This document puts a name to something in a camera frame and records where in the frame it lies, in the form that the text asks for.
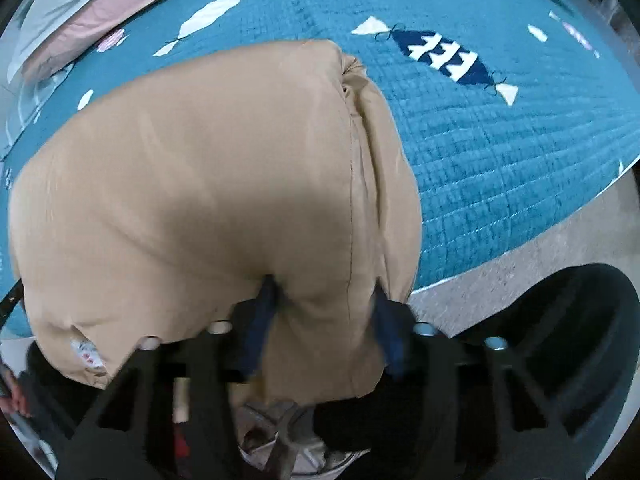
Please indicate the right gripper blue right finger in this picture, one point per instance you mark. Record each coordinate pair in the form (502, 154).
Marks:
(393, 324)

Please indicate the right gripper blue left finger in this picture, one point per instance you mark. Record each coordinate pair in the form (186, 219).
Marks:
(252, 320)

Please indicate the person's left hand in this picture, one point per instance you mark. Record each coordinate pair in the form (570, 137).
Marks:
(16, 401)

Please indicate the pink folded duvet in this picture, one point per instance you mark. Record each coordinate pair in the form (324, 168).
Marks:
(75, 34)

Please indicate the teal quilted bedspread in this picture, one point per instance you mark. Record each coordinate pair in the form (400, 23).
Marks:
(513, 113)

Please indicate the white pillow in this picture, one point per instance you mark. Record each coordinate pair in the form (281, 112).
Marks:
(55, 5)

